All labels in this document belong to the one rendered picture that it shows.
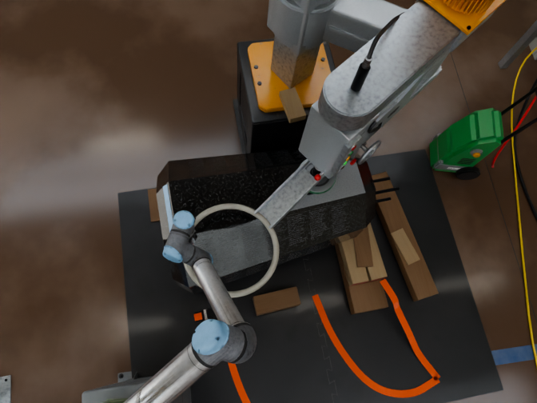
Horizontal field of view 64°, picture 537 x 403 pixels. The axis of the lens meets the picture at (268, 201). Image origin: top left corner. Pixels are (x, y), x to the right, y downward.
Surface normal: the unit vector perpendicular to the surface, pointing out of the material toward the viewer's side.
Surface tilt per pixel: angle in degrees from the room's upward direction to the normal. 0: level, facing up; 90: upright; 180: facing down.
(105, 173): 0
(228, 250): 45
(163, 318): 0
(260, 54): 0
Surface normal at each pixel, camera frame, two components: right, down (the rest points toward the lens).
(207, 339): -0.54, -0.54
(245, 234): 0.23, 0.42
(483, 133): -0.50, -0.33
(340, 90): 0.07, -0.32
